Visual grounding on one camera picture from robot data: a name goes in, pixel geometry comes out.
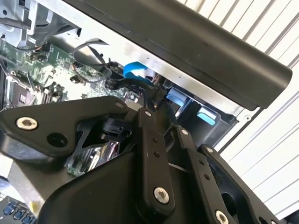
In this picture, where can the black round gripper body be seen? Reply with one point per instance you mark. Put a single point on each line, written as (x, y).
(98, 198)

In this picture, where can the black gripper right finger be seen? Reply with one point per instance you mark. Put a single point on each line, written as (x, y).
(194, 161)

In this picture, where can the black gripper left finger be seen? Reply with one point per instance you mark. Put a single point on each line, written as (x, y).
(58, 112)

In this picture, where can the hard disk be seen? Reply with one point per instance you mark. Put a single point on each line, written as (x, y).
(206, 117)

